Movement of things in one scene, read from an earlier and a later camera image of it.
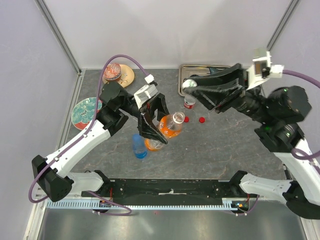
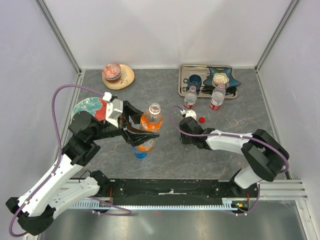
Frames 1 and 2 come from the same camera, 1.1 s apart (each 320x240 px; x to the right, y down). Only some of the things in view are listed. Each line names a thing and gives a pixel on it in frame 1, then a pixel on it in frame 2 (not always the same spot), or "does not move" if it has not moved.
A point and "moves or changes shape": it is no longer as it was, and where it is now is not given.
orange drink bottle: [170, 126] moves or changes shape
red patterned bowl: [112, 71] does not move
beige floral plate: [127, 77] does not move
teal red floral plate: [83, 112] does not move
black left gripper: [159, 102] → [133, 136]
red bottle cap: [201, 119] does not move
